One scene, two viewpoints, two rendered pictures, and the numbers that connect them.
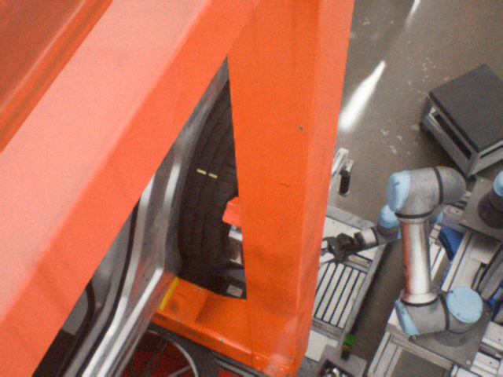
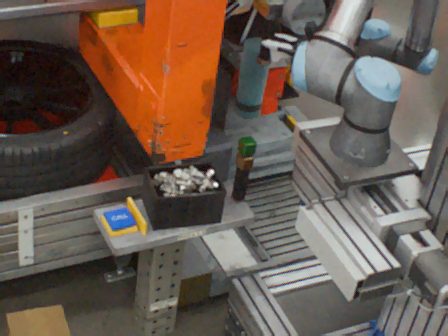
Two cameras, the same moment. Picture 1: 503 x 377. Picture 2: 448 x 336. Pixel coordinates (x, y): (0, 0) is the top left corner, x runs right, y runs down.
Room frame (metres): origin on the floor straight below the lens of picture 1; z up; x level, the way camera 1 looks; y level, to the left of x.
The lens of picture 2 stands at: (-0.90, -1.26, 2.03)
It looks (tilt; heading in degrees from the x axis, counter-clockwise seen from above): 37 degrees down; 30
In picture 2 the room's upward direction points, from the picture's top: 9 degrees clockwise
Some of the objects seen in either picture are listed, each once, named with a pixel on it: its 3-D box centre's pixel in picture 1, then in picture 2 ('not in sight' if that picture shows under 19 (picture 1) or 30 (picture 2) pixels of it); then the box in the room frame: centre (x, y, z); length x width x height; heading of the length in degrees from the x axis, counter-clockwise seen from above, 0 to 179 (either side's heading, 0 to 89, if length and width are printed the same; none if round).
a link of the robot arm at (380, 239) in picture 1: (386, 232); not in sight; (1.19, -0.49, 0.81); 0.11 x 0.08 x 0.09; 107
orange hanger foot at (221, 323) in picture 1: (196, 305); (131, 38); (0.99, 0.21, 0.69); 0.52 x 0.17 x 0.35; 62
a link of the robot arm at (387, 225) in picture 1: (394, 219); (379, 43); (1.19, -0.51, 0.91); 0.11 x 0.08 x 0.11; 96
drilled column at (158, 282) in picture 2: not in sight; (159, 276); (0.64, -0.23, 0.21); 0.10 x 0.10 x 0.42; 62
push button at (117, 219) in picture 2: not in sight; (119, 220); (0.52, -0.16, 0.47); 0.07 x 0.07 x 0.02; 62
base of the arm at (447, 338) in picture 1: (453, 320); (363, 132); (0.82, -0.66, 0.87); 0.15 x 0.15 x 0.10
